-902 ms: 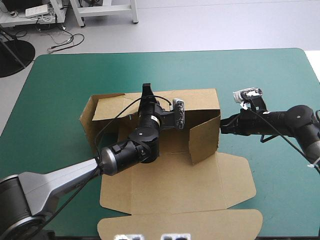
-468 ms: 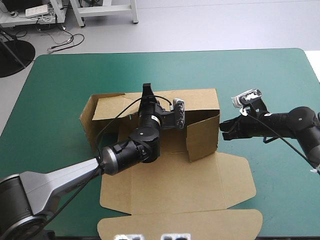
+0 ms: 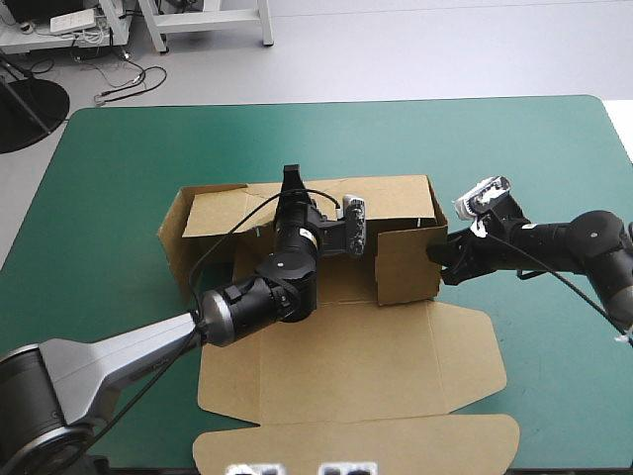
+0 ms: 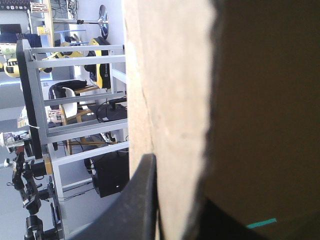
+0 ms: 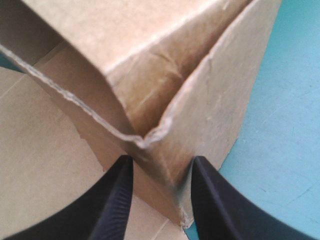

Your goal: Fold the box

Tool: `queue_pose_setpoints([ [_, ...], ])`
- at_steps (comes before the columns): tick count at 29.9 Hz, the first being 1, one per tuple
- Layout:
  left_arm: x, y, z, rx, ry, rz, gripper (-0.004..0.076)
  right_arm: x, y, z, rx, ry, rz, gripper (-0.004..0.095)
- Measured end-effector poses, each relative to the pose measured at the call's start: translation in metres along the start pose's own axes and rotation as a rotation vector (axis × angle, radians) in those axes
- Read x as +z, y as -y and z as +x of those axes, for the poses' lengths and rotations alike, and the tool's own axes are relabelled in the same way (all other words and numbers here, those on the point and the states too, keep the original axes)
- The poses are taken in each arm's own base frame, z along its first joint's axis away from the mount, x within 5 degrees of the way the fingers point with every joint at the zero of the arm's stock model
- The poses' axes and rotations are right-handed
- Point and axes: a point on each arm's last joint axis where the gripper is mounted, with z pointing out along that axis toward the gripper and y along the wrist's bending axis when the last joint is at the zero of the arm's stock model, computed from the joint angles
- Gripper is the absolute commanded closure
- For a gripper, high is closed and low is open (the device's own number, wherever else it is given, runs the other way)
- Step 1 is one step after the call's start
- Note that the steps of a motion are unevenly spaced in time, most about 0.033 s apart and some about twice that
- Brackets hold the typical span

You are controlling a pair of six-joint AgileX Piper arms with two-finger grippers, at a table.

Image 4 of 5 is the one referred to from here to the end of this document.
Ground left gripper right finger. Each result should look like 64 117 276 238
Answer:
184 196 275 240

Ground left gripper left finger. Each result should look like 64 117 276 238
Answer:
66 153 159 240

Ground brown cardboard box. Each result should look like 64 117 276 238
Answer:
123 0 320 240

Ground black jointed arm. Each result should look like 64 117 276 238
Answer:
6 149 63 240

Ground black computer tower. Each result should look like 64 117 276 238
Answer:
90 151 131 199

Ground white chair with wooden legs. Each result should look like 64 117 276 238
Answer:
48 79 112 156

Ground yellow robot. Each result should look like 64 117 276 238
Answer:
0 35 112 91

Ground chrome bar stool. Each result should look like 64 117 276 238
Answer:
51 4 110 41

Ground white metal frame table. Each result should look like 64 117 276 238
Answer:
15 38 131 240

